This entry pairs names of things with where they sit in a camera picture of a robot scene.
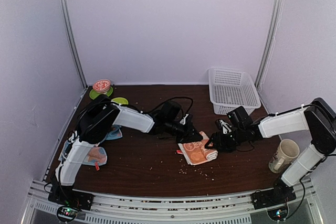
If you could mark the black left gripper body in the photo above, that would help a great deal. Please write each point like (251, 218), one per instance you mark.
(182, 134)

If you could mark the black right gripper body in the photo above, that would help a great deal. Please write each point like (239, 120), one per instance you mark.
(228, 144)

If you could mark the orange bunny pattern towel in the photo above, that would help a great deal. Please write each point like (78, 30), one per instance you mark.
(195, 153)

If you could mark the white plastic basket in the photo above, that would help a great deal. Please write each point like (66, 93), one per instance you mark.
(229, 89)

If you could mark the blue patchwork towel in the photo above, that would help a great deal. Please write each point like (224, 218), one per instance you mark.
(97, 156)

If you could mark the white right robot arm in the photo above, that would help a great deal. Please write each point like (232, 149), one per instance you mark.
(317, 118)

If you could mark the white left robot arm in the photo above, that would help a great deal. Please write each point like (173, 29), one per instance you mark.
(101, 114)

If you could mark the scattered rice crumbs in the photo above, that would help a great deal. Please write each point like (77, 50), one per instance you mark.
(175, 168)

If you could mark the beige ceramic mug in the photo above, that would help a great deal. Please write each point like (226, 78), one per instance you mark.
(287, 151)

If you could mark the lime green bowl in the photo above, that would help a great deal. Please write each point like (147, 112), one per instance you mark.
(120, 101)

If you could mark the red patterned small bowl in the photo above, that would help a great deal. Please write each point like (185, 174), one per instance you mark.
(102, 86)

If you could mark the lime green plate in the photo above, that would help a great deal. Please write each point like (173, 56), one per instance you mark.
(94, 94)

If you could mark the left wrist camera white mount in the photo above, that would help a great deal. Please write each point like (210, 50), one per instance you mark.
(184, 120)

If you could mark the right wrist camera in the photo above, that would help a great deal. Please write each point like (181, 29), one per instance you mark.
(239, 118)

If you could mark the aluminium front rail base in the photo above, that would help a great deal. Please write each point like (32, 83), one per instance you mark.
(229, 208)

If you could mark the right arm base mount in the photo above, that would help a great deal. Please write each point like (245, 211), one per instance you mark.
(275, 200)

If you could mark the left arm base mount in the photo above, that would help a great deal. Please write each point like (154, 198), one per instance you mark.
(70, 202)

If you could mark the right aluminium frame post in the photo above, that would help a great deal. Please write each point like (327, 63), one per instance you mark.
(270, 40)

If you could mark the aluminium frame post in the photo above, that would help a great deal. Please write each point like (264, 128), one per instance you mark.
(270, 40)
(72, 43)

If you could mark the left aluminium frame post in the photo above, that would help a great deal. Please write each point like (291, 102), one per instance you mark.
(72, 43)

